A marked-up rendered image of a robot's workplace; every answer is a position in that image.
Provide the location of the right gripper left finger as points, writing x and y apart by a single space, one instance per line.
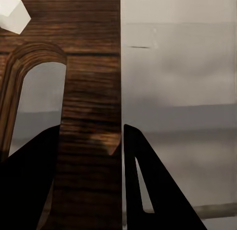
25 180

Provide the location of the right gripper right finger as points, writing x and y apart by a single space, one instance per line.
171 207

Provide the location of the cutting board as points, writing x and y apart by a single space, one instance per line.
85 36

